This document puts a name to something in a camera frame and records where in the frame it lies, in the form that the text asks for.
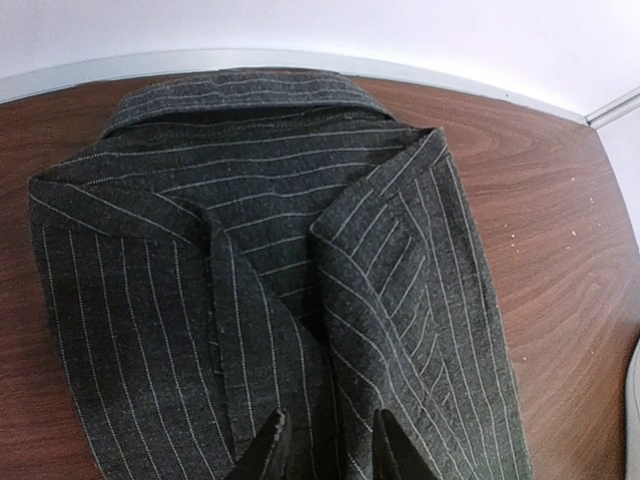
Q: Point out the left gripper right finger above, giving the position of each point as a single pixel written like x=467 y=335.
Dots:
x=394 y=456

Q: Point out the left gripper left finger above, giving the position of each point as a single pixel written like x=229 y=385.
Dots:
x=267 y=456

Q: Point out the black pinstriped long sleeve shirt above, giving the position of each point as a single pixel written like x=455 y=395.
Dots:
x=249 y=240

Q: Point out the white plastic bin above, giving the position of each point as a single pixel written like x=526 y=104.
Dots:
x=632 y=407

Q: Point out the right aluminium frame post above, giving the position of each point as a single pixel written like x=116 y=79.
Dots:
x=614 y=110

